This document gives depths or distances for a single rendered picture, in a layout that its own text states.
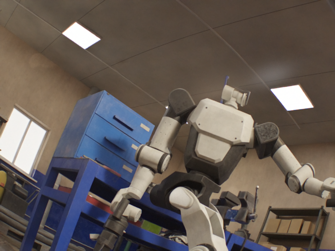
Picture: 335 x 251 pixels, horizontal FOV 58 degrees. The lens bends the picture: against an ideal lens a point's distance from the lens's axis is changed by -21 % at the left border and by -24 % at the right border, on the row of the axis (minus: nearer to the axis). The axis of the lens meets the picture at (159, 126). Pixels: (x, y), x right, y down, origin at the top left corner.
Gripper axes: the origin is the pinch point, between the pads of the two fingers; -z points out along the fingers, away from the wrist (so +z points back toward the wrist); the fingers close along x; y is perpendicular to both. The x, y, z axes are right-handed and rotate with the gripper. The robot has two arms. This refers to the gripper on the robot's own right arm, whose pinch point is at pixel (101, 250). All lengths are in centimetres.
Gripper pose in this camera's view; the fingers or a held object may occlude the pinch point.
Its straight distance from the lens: 148.0
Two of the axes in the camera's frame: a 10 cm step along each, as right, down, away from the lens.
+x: -0.8, -5.4, -8.4
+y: 8.9, 3.4, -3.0
